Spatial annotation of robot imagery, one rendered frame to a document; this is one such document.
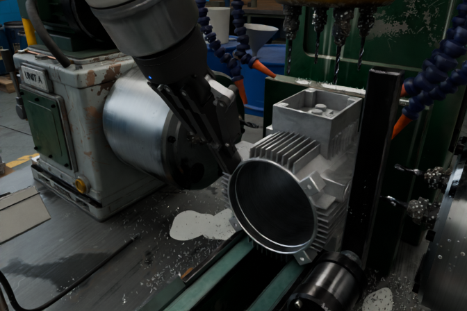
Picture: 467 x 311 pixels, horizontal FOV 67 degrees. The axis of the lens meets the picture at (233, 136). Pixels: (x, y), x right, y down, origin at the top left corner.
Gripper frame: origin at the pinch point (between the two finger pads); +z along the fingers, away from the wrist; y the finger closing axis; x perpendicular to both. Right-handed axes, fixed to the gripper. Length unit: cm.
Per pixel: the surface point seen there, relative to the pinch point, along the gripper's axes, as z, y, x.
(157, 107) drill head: 0.6, 18.6, -4.3
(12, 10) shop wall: 126, 574, -168
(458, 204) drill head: 0.9, -28.2, -3.9
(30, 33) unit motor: -4, 71, -12
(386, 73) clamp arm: -12.6, -19.7, -7.2
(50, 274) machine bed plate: 18.5, 31.5, 28.6
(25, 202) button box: -8.0, 15.1, 20.1
